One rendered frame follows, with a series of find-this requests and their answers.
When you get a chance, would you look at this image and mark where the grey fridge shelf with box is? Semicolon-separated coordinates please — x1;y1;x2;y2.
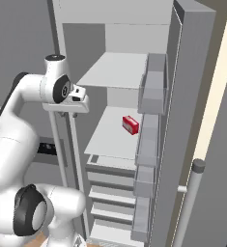
83;105;146;161

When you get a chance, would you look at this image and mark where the grey fridge cabinet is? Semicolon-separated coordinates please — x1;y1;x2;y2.
51;0;184;247

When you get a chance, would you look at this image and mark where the large grey fridge shelf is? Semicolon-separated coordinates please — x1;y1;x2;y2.
75;51;149;91

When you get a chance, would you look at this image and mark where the grey open fridge door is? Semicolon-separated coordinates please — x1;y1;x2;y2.
149;0;217;247

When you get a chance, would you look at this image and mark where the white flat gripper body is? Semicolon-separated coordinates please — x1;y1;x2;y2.
42;96;91;114

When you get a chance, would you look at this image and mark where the grey vertical bar handle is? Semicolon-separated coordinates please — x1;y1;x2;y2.
48;112;70;188

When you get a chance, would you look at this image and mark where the red box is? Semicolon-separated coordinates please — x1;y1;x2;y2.
122;115;140;136

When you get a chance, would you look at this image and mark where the tall clear door bin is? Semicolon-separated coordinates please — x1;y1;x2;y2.
137;52;168;116

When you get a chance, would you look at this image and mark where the grey fridge door handle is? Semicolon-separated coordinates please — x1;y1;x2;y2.
172;158;207;247

